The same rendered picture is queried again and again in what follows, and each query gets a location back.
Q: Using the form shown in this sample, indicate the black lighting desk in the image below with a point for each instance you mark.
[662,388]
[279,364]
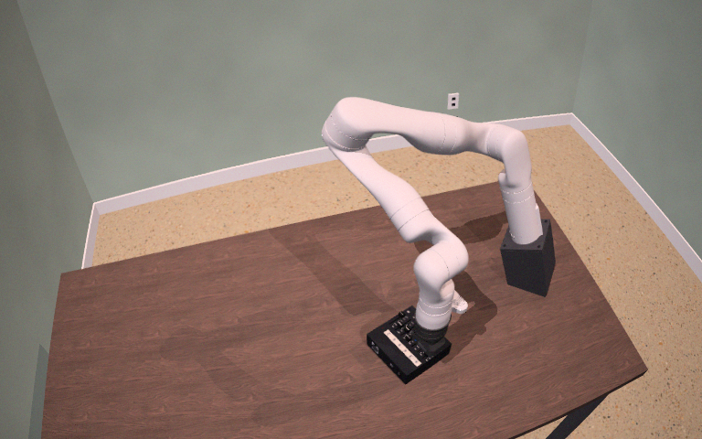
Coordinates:
[392,342]

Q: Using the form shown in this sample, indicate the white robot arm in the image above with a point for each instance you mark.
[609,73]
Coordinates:
[352,123]

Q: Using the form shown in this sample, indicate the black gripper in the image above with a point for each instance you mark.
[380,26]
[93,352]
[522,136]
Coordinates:
[433,328]

